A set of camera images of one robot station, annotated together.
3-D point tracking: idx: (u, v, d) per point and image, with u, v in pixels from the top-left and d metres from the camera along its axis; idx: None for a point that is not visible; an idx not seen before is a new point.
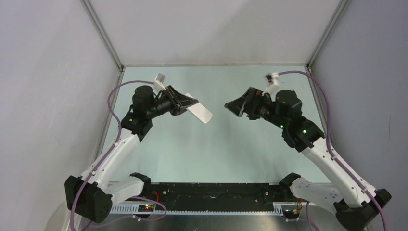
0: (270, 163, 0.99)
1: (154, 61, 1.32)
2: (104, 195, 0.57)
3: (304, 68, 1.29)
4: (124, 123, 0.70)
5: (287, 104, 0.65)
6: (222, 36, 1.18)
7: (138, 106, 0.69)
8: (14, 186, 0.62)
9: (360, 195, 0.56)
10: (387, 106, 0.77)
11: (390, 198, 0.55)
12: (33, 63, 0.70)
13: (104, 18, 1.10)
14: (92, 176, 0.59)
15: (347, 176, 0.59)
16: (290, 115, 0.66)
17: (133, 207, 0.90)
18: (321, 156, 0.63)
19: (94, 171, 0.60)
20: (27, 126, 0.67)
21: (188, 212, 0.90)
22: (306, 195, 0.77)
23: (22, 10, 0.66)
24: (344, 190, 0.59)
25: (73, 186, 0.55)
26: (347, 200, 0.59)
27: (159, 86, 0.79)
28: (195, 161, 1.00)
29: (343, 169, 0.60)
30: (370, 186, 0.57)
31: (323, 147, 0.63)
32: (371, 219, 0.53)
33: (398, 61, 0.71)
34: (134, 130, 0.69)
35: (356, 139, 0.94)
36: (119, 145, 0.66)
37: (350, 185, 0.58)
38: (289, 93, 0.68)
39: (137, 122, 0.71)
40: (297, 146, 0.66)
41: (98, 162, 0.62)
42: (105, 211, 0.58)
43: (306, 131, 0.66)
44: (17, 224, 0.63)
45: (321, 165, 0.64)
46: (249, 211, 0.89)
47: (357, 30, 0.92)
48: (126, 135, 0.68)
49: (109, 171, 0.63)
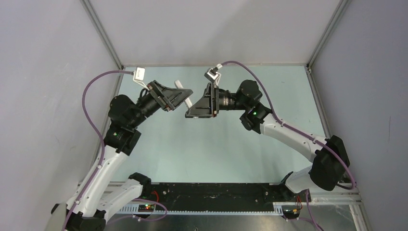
0: (270, 163, 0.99)
1: (154, 61, 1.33)
2: (92, 220, 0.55)
3: (304, 68, 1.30)
4: (108, 138, 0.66)
5: (250, 96, 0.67)
6: (221, 37, 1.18)
7: (118, 121, 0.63)
8: (15, 186, 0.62)
9: (312, 146, 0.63)
10: (387, 105, 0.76)
11: (342, 142, 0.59)
12: (34, 64, 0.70)
13: (105, 19, 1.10)
14: (77, 205, 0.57)
15: (298, 135, 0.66)
16: (251, 105, 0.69)
17: (133, 207, 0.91)
18: (272, 126, 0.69)
19: (77, 199, 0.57)
20: (28, 126, 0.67)
21: (188, 212, 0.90)
22: (298, 183, 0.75)
23: (22, 11, 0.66)
24: (299, 147, 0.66)
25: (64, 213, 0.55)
26: (307, 157, 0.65)
27: (141, 85, 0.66)
28: (195, 161, 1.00)
29: (293, 131, 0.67)
30: (320, 136, 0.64)
31: (272, 118, 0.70)
32: (330, 163, 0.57)
33: (398, 60, 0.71)
34: (120, 147, 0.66)
35: (355, 138, 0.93)
36: (103, 167, 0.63)
37: (302, 140, 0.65)
38: (251, 84, 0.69)
39: (121, 136, 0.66)
40: (253, 128, 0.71)
41: (83, 189, 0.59)
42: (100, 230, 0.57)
43: (257, 112, 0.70)
44: (17, 224, 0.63)
45: (277, 135, 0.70)
46: (249, 211, 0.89)
47: (356, 31, 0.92)
48: (110, 155, 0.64)
49: (96, 195, 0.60)
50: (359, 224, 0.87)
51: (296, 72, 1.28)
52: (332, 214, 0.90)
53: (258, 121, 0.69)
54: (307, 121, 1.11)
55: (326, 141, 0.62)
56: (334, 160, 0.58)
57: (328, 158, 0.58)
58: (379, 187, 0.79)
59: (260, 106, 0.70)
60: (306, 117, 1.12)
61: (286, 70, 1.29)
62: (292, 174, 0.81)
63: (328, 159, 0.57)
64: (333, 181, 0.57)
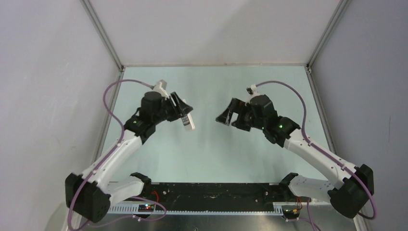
0: (271, 163, 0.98)
1: (154, 61, 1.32)
2: (103, 194, 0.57)
3: (304, 68, 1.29)
4: (128, 125, 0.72)
5: (258, 105, 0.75)
6: (221, 37, 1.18)
7: (146, 109, 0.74)
8: (14, 186, 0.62)
9: (340, 172, 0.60)
10: (387, 104, 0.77)
11: (371, 172, 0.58)
12: (34, 63, 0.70)
13: (105, 19, 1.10)
14: (93, 175, 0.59)
15: (326, 158, 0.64)
16: (265, 115, 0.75)
17: (133, 207, 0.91)
18: (299, 143, 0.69)
19: (94, 170, 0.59)
20: (28, 126, 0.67)
21: (188, 212, 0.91)
22: (304, 190, 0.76)
23: (22, 11, 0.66)
24: (326, 172, 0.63)
25: (73, 184, 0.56)
26: (332, 182, 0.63)
27: (163, 93, 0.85)
28: (195, 162, 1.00)
29: (321, 152, 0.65)
30: (349, 163, 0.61)
31: (299, 135, 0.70)
32: (357, 194, 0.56)
33: (398, 60, 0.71)
34: (138, 132, 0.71)
35: (355, 138, 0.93)
36: (122, 146, 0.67)
37: (330, 165, 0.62)
38: (260, 97, 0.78)
39: (141, 125, 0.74)
40: (278, 142, 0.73)
41: (100, 162, 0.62)
42: (102, 211, 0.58)
43: (283, 125, 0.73)
44: (17, 224, 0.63)
45: (302, 153, 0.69)
46: (249, 211, 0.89)
47: (356, 30, 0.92)
48: (130, 136, 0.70)
49: (111, 170, 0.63)
50: (359, 224, 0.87)
51: (296, 72, 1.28)
52: (332, 214, 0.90)
53: (283, 134, 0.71)
54: (308, 121, 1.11)
55: (355, 170, 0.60)
56: (360, 190, 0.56)
57: (355, 187, 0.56)
58: (379, 187, 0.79)
59: (285, 120, 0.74)
60: (306, 117, 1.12)
61: (286, 70, 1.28)
62: (299, 177, 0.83)
63: (356, 189, 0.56)
64: (354, 209, 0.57)
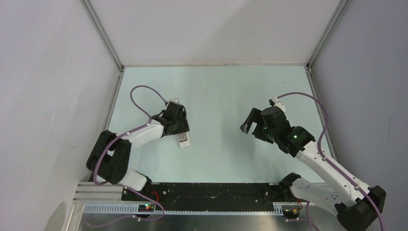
0: (271, 163, 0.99)
1: (154, 61, 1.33)
2: (127, 156, 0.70)
3: (304, 68, 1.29)
4: (155, 118, 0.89)
5: (269, 115, 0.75)
6: (221, 37, 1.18)
7: (171, 111, 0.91)
8: (15, 186, 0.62)
9: (353, 192, 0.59)
10: (387, 104, 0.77)
11: (385, 195, 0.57)
12: (34, 63, 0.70)
13: (105, 19, 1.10)
14: (126, 135, 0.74)
15: (339, 175, 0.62)
16: (276, 124, 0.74)
17: (133, 207, 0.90)
18: (312, 157, 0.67)
19: (128, 132, 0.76)
20: (27, 126, 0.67)
21: (188, 212, 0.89)
22: (306, 195, 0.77)
23: (22, 11, 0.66)
24: (338, 189, 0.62)
25: (107, 139, 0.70)
26: (343, 199, 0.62)
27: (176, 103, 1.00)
28: (195, 162, 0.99)
29: (335, 169, 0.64)
30: (362, 183, 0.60)
31: (314, 149, 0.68)
32: (367, 215, 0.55)
33: (398, 60, 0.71)
34: (162, 122, 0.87)
35: (355, 138, 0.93)
36: (150, 126, 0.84)
37: (343, 183, 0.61)
38: (271, 108, 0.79)
39: (165, 120, 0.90)
40: (292, 151, 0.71)
41: (133, 130, 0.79)
42: (120, 173, 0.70)
43: (298, 135, 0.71)
44: (17, 224, 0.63)
45: (315, 167, 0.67)
46: (250, 211, 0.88)
47: (356, 31, 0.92)
48: (156, 123, 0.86)
49: (138, 139, 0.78)
50: None
51: (296, 72, 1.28)
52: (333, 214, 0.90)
53: (297, 145, 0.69)
54: (307, 121, 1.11)
55: (368, 190, 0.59)
56: (370, 211, 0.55)
57: (367, 209, 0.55)
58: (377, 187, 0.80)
59: (299, 131, 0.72)
60: (306, 117, 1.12)
61: (286, 70, 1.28)
62: (302, 180, 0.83)
63: (367, 211, 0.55)
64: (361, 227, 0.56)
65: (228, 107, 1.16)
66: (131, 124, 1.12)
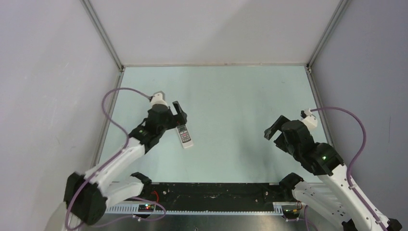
0: (271, 164, 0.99)
1: (154, 60, 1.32)
2: (100, 199, 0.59)
3: (304, 68, 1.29)
4: (134, 134, 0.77)
5: (291, 130, 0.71)
6: (222, 36, 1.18)
7: (152, 120, 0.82)
8: (15, 186, 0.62)
9: (374, 226, 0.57)
10: (387, 104, 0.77)
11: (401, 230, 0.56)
12: (34, 63, 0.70)
13: (105, 19, 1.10)
14: (95, 176, 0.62)
15: (363, 206, 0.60)
16: (299, 139, 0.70)
17: (133, 207, 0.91)
18: (339, 184, 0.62)
19: (97, 172, 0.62)
20: (27, 125, 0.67)
21: (188, 212, 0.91)
22: (310, 201, 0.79)
23: (22, 11, 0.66)
24: (358, 218, 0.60)
25: (74, 184, 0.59)
26: (358, 226, 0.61)
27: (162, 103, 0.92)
28: (195, 162, 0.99)
29: (359, 199, 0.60)
30: (384, 217, 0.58)
31: (342, 174, 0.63)
32: None
33: (398, 60, 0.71)
34: (142, 138, 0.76)
35: (355, 138, 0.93)
36: (126, 152, 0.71)
37: (365, 215, 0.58)
38: (294, 122, 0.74)
39: (146, 133, 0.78)
40: (317, 172, 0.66)
41: (103, 165, 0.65)
42: (98, 214, 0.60)
43: (326, 157, 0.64)
44: (18, 224, 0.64)
45: (337, 191, 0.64)
46: (250, 211, 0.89)
47: (357, 31, 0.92)
48: (133, 144, 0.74)
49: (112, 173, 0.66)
50: None
51: (296, 72, 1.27)
52: None
53: (324, 166, 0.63)
54: None
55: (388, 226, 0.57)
56: None
57: None
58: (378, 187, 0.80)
59: (327, 151, 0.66)
60: None
61: (286, 70, 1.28)
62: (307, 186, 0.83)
63: None
64: None
65: (228, 107, 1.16)
66: (131, 124, 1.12)
